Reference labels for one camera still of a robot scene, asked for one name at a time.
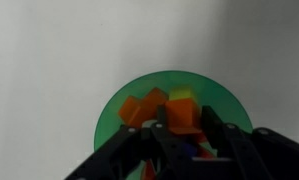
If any green plastic bowl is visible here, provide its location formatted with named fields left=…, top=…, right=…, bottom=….
left=93, top=70, right=254, bottom=180

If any yellow wooden block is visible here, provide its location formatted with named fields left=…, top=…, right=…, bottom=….
left=168, top=85, right=197, bottom=102

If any red wooden block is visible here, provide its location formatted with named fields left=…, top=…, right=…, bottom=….
left=197, top=133, right=215, bottom=159
left=142, top=159, right=158, bottom=180

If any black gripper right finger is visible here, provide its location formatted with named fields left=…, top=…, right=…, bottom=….
left=193, top=105, right=299, bottom=180

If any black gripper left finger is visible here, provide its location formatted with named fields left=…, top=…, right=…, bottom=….
left=65, top=104, right=197, bottom=180

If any orange wooden block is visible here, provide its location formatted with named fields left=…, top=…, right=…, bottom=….
left=117, top=95, right=157, bottom=128
left=141, top=87, right=170, bottom=111
left=164, top=97, right=203, bottom=135

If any blue wooden block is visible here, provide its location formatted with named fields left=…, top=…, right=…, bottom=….
left=182, top=142, right=198, bottom=157

